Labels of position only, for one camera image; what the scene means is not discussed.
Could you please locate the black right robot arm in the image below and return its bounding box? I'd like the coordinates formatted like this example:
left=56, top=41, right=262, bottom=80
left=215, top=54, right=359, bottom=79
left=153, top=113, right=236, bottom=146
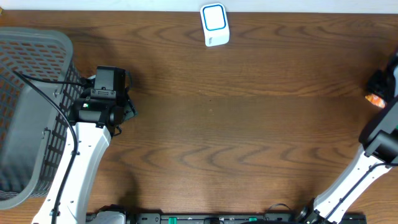
left=295, top=52, right=397, bottom=223

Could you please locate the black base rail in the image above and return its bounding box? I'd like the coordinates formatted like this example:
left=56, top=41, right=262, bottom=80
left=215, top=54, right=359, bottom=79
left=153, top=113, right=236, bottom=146
left=83, top=212, right=368, bottom=224

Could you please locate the white barcode scanner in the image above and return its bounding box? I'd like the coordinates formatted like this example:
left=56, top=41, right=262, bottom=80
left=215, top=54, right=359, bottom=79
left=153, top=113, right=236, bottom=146
left=200, top=2, right=230, bottom=47

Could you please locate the dark grey plastic basket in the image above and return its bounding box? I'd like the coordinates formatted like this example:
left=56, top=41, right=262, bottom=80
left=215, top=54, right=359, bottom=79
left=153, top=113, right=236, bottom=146
left=1, top=27, right=83, bottom=210

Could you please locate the small orange snack box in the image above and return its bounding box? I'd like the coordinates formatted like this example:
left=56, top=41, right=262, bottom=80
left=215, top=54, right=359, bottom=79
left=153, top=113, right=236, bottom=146
left=365, top=93, right=386, bottom=108

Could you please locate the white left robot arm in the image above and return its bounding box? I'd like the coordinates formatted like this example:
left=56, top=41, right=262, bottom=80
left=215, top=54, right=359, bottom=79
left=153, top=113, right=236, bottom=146
left=32, top=66, right=137, bottom=224

